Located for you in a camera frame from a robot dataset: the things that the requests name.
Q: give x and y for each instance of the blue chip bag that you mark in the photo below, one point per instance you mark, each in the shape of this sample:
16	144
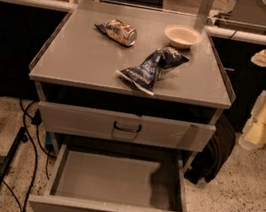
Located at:
153	68

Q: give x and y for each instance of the closed upper drawer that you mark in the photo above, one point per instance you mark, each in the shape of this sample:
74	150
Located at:
124	127

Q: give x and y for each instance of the crushed silver chip bag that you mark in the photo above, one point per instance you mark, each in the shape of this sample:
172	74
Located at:
118	31

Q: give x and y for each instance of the grey metal drawer cabinet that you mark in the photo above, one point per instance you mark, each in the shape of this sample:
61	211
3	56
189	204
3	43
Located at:
95	79

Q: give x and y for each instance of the open middle drawer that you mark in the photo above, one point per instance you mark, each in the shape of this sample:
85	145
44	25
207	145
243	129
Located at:
88	181

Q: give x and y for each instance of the white bowl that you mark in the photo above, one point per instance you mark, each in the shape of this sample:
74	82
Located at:
181	36

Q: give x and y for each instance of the black floor stand bar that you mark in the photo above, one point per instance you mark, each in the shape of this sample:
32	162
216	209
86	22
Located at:
10	155

